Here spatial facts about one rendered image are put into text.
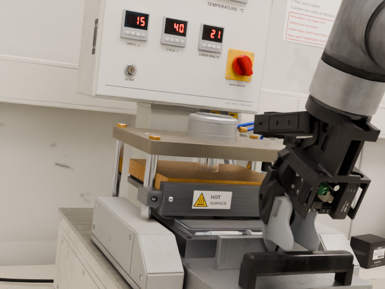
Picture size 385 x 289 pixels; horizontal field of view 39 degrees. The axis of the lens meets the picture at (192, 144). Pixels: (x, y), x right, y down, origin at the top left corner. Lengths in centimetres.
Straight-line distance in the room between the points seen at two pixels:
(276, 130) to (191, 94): 35
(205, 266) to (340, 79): 28
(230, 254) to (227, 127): 23
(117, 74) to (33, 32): 37
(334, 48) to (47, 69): 76
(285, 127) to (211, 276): 19
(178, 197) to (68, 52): 61
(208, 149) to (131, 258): 19
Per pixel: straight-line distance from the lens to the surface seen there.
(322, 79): 58
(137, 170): 86
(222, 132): 82
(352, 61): 56
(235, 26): 102
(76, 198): 130
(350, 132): 56
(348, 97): 57
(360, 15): 54
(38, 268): 128
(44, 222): 130
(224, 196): 77
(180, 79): 97
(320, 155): 60
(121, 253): 73
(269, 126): 66
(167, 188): 73
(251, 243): 69
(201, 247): 70
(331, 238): 82
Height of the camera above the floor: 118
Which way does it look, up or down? 6 degrees down
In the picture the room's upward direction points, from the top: 7 degrees clockwise
